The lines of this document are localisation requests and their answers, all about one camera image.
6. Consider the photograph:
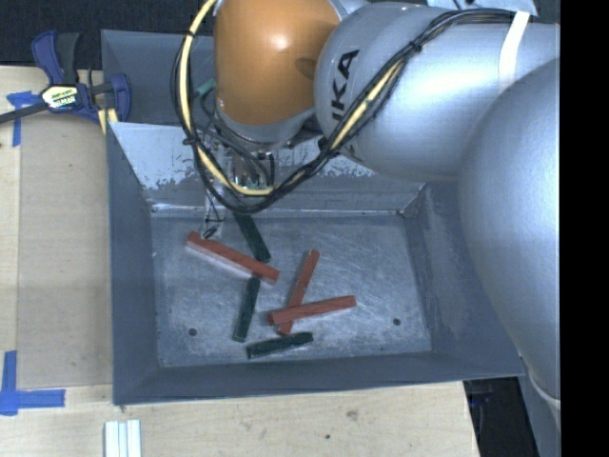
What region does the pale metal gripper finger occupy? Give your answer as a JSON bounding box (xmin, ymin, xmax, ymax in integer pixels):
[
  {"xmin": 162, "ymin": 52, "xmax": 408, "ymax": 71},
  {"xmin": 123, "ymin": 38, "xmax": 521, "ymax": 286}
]
[{"xmin": 204, "ymin": 189, "xmax": 226, "ymax": 240}]

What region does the red-brown flat block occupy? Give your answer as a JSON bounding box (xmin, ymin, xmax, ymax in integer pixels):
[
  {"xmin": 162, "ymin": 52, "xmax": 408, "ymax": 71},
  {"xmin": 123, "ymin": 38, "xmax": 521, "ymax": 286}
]
[
  {"xmin": 266, "ymin": 294, "xmax": 358, "ymax": 328},
  {"xmin": 185, "ymin": 230, "xmax": 281, "ymax": 286},
  {"xmin": 277, "ymin": 248, "xmax": 322, "ymax": 337}
]

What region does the dark green flat block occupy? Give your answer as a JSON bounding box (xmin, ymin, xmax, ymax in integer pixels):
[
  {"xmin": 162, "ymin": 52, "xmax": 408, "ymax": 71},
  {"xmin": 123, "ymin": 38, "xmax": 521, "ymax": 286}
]
[
  {"xmin": 234, "ymin": 211, "xmax": 272, "ymax": 265},
  {"xmin": 231, "ymin": 275, "xmax": 263, "ymax": 344},
  {"xmin": 245, "ymin": 331, "xmax": 315, "ymax": 361}
]

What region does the grey metal bin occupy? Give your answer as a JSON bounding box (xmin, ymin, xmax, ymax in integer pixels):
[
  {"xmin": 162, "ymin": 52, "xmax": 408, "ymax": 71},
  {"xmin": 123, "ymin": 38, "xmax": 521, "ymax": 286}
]
[{"xmin": 99, "ymin": 29, "xmax": 527, "ymax": 407}]

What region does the pale wood flat board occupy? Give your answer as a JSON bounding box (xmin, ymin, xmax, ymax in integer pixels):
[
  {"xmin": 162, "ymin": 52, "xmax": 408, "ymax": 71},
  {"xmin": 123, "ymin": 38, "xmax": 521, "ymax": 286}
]
[{"xmin": 17, "ymin": 67, "xmax": 115, "ymax": 390}]

